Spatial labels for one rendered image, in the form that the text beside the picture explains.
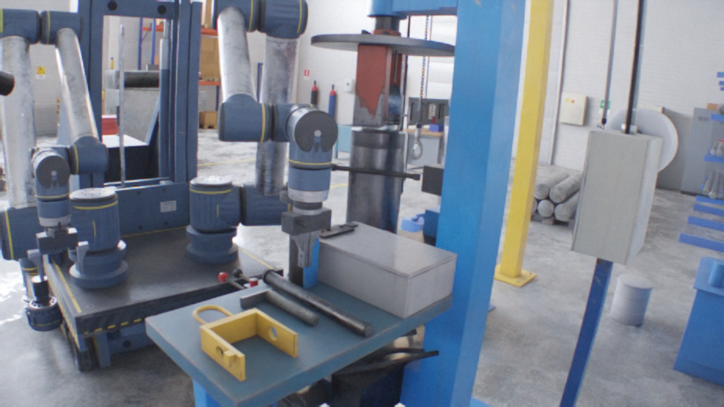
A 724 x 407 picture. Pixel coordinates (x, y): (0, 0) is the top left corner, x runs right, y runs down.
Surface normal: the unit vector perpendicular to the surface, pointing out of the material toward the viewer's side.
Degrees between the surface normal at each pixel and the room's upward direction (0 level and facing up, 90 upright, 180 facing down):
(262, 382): 0
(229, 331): 90
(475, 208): 90
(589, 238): 90
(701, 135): 90
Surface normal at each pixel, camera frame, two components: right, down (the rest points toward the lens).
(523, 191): -0.66, 0.13
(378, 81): -0.21, 0.21
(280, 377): 0.07, -0.97
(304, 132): 0.25, 0.25
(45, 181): 0.63, 0.28
